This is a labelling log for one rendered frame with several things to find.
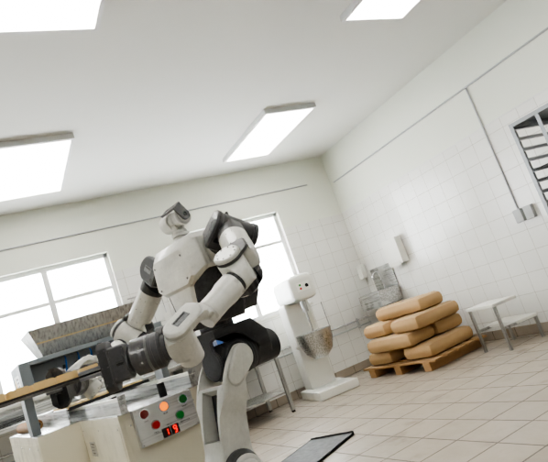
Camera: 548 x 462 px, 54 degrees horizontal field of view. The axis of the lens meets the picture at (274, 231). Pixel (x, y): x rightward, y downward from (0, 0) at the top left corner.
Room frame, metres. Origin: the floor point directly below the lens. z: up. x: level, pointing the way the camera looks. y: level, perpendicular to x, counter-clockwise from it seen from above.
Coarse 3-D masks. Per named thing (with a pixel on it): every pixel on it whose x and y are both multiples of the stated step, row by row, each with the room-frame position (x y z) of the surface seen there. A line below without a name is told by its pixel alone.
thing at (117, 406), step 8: (112, 400) 2.07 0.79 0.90; (120, 400) 2.01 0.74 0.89; (80, 408) 2.55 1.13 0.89; (88, 408) 2.42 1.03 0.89; (96, 408) 2.30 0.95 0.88; (104, 408) 2.19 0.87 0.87; (112, 408) 2.10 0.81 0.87; (120, 408) 2.01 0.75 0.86; (72, 416) 2.74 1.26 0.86; (80, 416) 2.60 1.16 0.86; (88, 416) 2.46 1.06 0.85; (96, 416) 2.33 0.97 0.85; (104, 416) 2.22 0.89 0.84
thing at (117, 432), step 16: (160, 384) 2.20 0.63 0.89; (144, 400) 2.43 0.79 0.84; (112, 416) 2.10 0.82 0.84; (128, 416) 2.06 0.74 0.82; (96, 432) 2.35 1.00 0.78; (112, 432) 2.13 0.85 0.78; (128, 432) 2.05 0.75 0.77; (192, 432) 2.18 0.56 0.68; (96, 448) 2.42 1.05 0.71; (112, 448) 2.19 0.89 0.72; (128, 448) 2.04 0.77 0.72; (144, 448) 2.07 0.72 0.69; (160, 448) 2.10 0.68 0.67; (176, 448) 2.13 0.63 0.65; (192, 448) 2.17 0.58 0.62
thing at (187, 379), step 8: (192, 368) 2.19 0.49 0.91; (176, 376) 2.28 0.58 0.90; (184, 376) 2.21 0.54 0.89; (192, 376) 2.19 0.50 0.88; (144, 384) 2.64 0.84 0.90; (152, 384) 2.55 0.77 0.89; (168, 384) 2.39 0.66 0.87; (176, 384) 2.31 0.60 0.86; (184, 384) 2.23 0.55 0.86; (192, 384) 2.18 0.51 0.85; (120, 392) 3.01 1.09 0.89; (128, 392) 2.89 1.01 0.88; (136, 392) 2.78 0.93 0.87; (144, 392) 2.68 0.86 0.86; (152, 392) 2.58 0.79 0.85; (104, 400) 3.32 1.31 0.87
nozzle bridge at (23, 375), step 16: (64, 352) 2.61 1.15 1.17; (80, 352) 2.73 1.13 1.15; (16, 368) 2.53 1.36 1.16; (32, 368) 2.60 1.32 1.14; (48, 368) 2.63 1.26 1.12; (160, 368) 2.96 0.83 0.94; (16, 384) 2.64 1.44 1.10; (32, 384) 2.51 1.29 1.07; (32, 400) 2.59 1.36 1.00; (32, 416) 2.58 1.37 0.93; (32, 432) 2.57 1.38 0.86
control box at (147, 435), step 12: (168, 396) 2.14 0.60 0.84; (144, 408) 2.06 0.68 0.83; (156, 408) 2.09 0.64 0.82; (168, 408) 2.11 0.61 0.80; (180, 408) 2.14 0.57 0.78; (192, 408) 2.16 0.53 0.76; (132, 420) 2.06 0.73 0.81; (144, 420) 2.05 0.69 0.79; (156, 420) 2.08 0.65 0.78; (168, 420) 2.10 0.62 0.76; (180, 420) 2.13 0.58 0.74; (192, 420) 2.16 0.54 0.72; (144, 432) 2.05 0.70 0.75; (156, 432) 2.07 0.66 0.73; (144, 444) 2.04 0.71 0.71
